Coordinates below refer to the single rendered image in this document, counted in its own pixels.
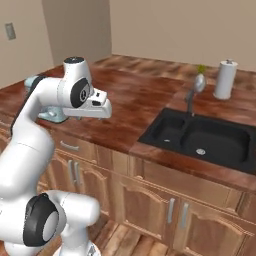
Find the wooden cupboard door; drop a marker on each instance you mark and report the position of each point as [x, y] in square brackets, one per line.
[95, 186]
[61, 176]
[213, 233]
[143, 203]

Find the white paper towel roll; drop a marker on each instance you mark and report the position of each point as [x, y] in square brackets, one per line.
[225, 80]

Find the grey tap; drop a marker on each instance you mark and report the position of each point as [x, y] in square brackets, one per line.
[199, 83]

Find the wooden panel under sink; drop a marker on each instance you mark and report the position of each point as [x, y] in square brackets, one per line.
[190, 185]

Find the pale blue stand mixer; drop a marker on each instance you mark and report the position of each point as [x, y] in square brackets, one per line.
[55, 115]

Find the small green plant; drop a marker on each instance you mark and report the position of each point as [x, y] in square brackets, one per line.
[201, 69]

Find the grey wall socket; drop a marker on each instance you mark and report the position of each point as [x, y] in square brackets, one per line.
[10, 31]

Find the wooden drawer front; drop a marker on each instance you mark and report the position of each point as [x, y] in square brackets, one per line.
[83, 148]

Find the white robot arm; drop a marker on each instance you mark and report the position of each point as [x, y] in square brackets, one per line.
[30, 150]

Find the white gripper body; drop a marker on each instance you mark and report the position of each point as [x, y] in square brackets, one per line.
[90, 110]

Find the black sink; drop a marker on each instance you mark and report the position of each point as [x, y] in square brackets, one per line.
[213, 143]

